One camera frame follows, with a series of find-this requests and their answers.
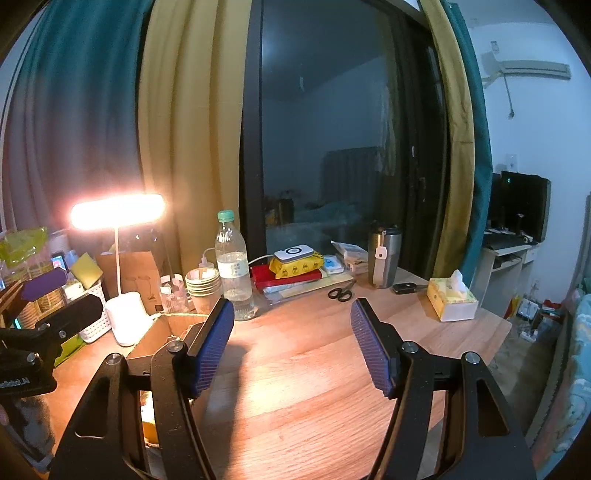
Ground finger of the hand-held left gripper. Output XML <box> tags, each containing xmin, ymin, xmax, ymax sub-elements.
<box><xmin>0</xmin><ymin>293</ymin><xmax>105</xmax><ymax>367</ymax></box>
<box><xmin>0</xmin><ymin>267</ymin><xmax>70</xmax><ymax>317</ymax></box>

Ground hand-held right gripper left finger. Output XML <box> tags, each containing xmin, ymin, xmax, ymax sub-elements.
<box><xmin>48</xmin><ymin>298</ymin><xmax>236</xmax><ymax>480</ymax></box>

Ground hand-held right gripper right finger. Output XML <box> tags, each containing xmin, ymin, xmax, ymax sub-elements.
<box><xmin>350</xmin><ymin>298</ymin><xmax>539</xmax><ymax>480</ymax></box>

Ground cardboard box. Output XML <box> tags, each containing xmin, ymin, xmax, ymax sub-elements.
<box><xmin>126</xmin><ymin>311</ymin><xmax>208</xmax><ymax>462</ymax></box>

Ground white plastic basket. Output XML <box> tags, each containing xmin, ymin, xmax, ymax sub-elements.
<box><xmin>60</xmin><ymin>281</ymin><xmax>112</xmax><ymax>343</ymax></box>

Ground green sponge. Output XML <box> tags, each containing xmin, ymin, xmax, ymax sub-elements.
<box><xmin>69</xmin><ymin>253</ymin><xmax>103</xmax><ymax>287</ymax></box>

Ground green pack of paper cups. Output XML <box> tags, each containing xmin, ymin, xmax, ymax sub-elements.
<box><xmin>0</xmin><ymin>226</ymin><xmax>84</xmax><ymax>367</ymax></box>

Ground stack of brown paper cups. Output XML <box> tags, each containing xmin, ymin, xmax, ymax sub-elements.
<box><xmin>185</xmin><ymin>267</ymin><xmax>222</xmax><ymax>315</ymax></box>

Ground black scissors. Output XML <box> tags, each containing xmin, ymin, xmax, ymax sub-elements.
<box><xmin>328</xmin><ymin>279</ymin><xmax>356</xmax><ymax>303</ymax></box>

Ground clear ribbed glass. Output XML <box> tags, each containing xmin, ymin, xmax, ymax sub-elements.
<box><xmin>160</xmin><ymin>274</ymin><xmax>190</xmax><ymax>315</ymax></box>

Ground clear water bottle green cap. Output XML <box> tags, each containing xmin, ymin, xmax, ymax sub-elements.
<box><xmin>215</xmin><ymin>210</ymin><xmax>256</xmax><ymax>321</ymax></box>

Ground brown paper lamp packaging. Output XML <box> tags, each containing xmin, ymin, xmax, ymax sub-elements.
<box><xmin>95</xmin><ymin>251</ymin><xmax>162</xmax><ymax>315</ymax></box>

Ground red book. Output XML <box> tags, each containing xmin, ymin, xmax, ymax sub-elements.
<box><xmin>250</xmin><ymin>264</ymin><xmax>322</xmax><ymax>292</ymax></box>

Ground steel tumbler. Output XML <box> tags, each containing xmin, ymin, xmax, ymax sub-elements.
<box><xmin>368</xmin><ymin>222</ymin><xmax>402</xmax><ymax>289</ymax></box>

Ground yellow tissue box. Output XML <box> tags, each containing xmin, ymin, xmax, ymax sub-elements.
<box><xmin>427</xmin><ymin>270</ymin><xmax>478</xmax><ymax>322</ymax></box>

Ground white paper boxes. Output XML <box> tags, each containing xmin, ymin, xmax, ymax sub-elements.
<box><xmin>331</xmin><ymin>240</ymin><xmax>370</xmax><ymax>275</ymax></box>

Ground white desk lamp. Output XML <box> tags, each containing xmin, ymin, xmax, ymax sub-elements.
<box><xmin>71</xmin><ymin>194</ymin><xmax>166</xmax><ymax>347</ymax></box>

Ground yellow wipes pack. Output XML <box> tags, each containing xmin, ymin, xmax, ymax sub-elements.
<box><xmin>269</xmin><ymin>253</ymin><xmax>323</xmax><ymax>279</ymax></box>

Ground white flat device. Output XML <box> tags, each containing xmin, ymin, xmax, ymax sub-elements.
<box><xmin>274</xmin><ymin>244</ymin><xmax>316</xmax><ymax>263</ymax></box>

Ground white computer desk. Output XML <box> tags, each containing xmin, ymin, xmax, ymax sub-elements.
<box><xmin>471</xmin><ymin>240</ymin><xmax>541</xmax><ymax>319</ymax></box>

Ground blue curtain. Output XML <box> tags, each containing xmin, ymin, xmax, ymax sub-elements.
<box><xmin>0</xmin><ymin>0</ymin><xmax>153</xmax><ymax>296</ymax></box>

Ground teal curtain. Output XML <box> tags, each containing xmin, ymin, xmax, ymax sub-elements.
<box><xmin>448</xmin><ymin>0</ymin><xmax>494</xmax><ymax>287</ymax></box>

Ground bed with printed bedding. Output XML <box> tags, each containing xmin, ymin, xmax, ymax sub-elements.
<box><xmin>526</xmin><ymin>286</ymin><xmax>591</xmax><ymax>462</ymax></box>

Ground black computer monitor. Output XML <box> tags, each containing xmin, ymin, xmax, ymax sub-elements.
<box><xmin>501</xmin><ymin>172</ymin><xmax>551</xmax><ymax>244</ymax></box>

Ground wide yellow-green curtain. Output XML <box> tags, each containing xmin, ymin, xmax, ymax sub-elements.
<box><xmin>139</xmin><ymin>0</ymin><xmax>252</xmax><ymax>287</ymax></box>

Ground narrow yellow-green curtain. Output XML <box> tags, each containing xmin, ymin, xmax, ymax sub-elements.
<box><xmin>418</xmin><ymin>0</ymin><xmax>476</xmax><ymax>282</ymax></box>

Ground dark glass window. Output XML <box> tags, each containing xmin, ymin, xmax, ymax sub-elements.
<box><xmin>240</xmin><ymin>0</ymin><xmax>444</xmax><ymax>287</ymax></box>

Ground white air conditioner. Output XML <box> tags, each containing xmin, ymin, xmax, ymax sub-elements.
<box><xmin>480</xmin><ymin>53</ymin><xmax>571</xmax><ymax>83</ymax></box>

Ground white charging cable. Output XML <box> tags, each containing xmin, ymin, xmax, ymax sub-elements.
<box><xmin>201</xmin><ymin>247</ymin><xmax>278</xmax><ymax>269</ymax></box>

